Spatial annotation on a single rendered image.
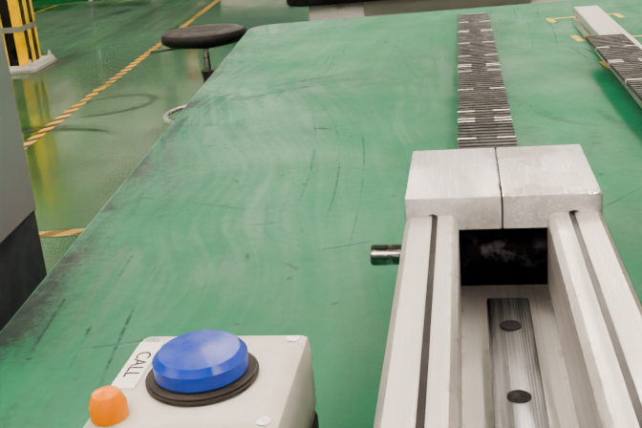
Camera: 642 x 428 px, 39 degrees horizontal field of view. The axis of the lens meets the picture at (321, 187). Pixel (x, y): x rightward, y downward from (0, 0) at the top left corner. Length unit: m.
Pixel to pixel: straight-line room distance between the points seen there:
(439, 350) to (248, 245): 0.37
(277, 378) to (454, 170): 0.19
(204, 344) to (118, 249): 0.34
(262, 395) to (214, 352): 0.03
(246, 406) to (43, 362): 0.22
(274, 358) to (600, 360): 0.14
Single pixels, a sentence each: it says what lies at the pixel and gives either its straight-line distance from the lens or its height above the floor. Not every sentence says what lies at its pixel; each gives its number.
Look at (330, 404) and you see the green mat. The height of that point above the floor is 0.78.
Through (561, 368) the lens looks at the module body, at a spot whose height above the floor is 0.82.
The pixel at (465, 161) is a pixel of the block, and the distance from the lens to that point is 0.53.
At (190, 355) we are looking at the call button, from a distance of 0.38.
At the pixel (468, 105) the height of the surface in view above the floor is 0.81.
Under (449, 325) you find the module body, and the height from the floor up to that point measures 0.86.
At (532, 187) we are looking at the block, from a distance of 0.48.
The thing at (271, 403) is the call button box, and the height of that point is 0.84.
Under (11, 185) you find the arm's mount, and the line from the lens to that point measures 0.81.
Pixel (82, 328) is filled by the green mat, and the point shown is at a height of 0.78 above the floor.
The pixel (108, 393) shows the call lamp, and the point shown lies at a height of 0.85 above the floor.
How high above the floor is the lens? 1.03
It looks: 18 degrees down
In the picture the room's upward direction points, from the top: 5 degrees counter-clockwise
